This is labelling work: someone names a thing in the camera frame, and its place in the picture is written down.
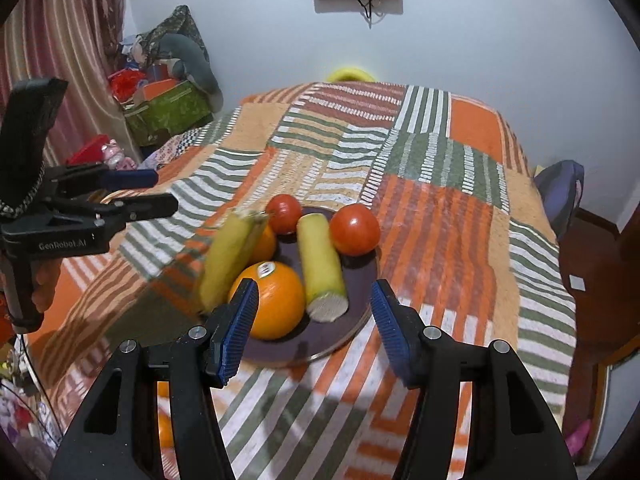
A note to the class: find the yellow round object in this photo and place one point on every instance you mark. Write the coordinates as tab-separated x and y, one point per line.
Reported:
350	72

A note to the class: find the green storage box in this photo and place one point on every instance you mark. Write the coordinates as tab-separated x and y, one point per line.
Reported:
170	115

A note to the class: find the red tomato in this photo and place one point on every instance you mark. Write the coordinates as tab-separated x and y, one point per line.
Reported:
283	214
355	230

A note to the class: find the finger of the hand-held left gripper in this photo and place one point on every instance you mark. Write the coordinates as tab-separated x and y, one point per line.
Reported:
150	206
130	178

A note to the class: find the blue purple bag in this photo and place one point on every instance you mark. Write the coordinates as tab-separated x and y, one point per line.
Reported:
560	195

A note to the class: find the red box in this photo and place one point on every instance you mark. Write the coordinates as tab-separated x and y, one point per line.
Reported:
87	150

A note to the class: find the checkered quilt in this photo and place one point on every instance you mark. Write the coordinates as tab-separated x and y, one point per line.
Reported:
172	147

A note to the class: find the pink toy rabbit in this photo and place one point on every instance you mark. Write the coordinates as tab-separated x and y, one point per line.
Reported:
115	156

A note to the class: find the red plastic bag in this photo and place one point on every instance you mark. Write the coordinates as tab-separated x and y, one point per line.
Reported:
125	84

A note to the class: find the grey plush pillow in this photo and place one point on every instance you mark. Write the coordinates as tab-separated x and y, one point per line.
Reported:
192	60

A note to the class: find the person's left hand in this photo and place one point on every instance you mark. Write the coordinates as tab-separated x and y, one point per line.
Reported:
47	285

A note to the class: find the dark patterned cushion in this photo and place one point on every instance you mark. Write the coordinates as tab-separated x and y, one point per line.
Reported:
182	22

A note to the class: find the large orange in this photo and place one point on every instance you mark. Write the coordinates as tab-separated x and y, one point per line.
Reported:
280	305
265	246

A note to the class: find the striped brown curtain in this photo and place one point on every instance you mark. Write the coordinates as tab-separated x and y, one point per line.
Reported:
65	35

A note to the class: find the pink object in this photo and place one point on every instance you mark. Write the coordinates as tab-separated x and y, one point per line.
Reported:
579	440

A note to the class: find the orange cardboard box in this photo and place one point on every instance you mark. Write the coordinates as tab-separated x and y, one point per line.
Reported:
157	89

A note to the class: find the purple round plate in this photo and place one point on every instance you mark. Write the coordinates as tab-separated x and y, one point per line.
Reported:
352	310

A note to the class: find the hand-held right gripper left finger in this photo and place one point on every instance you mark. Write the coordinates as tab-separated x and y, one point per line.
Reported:
237	332

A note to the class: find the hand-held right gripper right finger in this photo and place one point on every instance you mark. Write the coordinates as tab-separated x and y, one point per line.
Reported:
395	332

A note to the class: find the striped patchwork blanket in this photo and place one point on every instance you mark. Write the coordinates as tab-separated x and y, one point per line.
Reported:
440	210

